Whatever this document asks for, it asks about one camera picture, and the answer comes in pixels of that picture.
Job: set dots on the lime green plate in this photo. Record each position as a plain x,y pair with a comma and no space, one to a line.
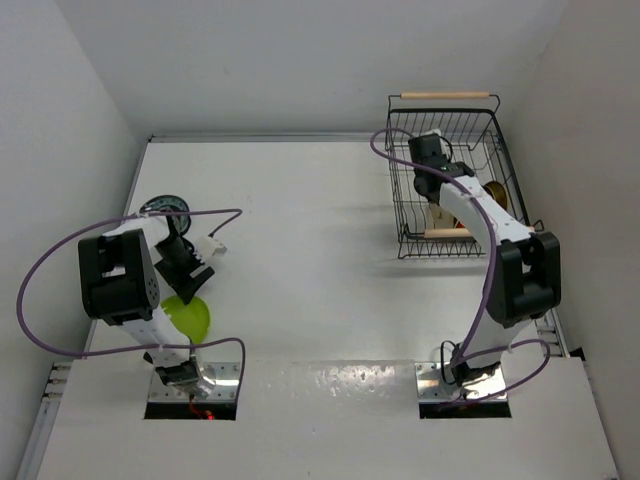
192,319

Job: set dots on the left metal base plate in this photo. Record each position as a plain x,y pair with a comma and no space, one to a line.
215,382

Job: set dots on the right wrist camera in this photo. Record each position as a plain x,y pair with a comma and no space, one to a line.
436,132

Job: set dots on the cream plate with calligraphy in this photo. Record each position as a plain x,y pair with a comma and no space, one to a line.
440,218

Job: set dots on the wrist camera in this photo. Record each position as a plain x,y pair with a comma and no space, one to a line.
207,247
436,132

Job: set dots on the yellow patterned plate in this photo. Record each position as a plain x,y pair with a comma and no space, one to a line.
498,193

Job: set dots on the metal base plate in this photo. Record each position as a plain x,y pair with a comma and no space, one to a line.
432,388
215,382

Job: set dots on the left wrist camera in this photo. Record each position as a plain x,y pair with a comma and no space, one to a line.
207,247

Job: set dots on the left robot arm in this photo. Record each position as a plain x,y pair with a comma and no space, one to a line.
119,276

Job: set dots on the blue floral plate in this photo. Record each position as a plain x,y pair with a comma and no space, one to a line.
170,203

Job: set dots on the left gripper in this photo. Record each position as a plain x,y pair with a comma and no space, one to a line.
181,282

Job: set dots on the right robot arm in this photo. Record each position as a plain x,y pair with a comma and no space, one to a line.
523,278

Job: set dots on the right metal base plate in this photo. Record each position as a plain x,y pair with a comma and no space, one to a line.
432,388

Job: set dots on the black wire dish rack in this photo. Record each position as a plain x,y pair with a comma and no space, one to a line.
457,133

